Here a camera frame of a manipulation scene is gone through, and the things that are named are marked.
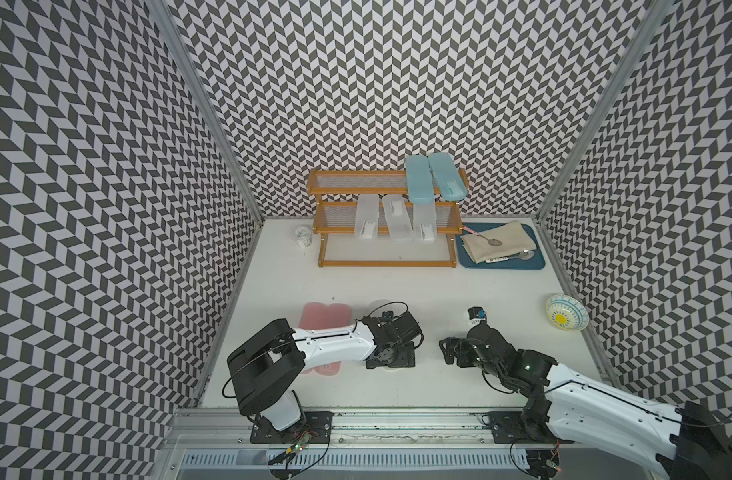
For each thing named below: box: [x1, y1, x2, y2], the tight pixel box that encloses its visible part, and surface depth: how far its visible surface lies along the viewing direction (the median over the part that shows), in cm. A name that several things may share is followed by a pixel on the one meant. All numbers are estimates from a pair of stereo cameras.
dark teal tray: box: [456, 223, 545, 270], surface depth 107 cm
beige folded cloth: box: [460, 220, 537, 263], surface depth 113 cm
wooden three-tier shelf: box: [307, 169, 469, 268], surface depth 104 cm
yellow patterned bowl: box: [546, 293, 590, 331], surface depth 93 cm
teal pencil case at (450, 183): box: [428, 152, 468, 201], surface depth 89 cm
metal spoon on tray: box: [485, 250, 535, 263], surface depth 106 cm
